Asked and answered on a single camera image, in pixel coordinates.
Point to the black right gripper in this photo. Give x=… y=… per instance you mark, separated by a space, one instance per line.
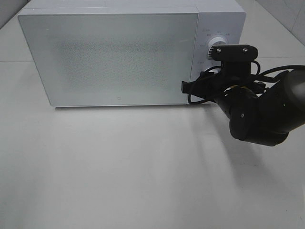
x=232 y=74

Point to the white timer knob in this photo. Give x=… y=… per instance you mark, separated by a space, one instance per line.
x=212 y=70

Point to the white microwave door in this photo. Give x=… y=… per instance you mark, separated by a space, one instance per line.
x=110 y=60

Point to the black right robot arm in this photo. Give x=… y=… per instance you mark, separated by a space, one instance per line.
x=262 y=108

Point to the upper white power knob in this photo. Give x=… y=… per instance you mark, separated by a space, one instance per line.
x=217 y=40

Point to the white microwave oven body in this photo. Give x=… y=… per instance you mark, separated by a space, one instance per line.
x=215 y=17

